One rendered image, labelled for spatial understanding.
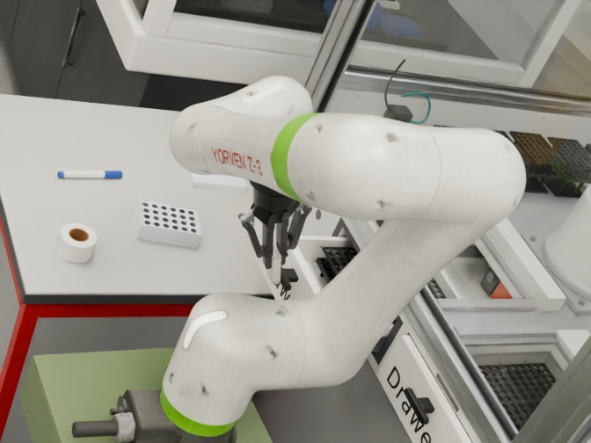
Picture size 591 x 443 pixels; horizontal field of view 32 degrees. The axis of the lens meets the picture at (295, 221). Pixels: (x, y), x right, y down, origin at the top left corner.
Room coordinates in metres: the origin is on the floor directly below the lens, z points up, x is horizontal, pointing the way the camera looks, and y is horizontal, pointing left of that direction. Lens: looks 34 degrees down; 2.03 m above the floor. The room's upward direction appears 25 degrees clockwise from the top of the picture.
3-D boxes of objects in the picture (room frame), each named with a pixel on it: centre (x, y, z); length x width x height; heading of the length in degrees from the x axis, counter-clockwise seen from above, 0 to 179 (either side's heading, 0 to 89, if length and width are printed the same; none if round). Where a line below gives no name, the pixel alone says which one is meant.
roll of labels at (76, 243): (1.49, 0.35, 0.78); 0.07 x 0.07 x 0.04
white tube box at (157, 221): (1.67, 0.23, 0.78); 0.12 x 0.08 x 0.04; 115
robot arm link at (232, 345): (1.12, 0.00, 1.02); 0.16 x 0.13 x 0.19; 127
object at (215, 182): (1.92, 0.20, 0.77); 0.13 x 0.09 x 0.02; 123
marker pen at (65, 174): (1.72, 0.42, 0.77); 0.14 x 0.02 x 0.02; 133
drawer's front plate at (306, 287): (1.53, -0.05, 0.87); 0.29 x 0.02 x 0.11; 37
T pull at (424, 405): (1.34, -0.32, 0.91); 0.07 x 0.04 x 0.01; 37
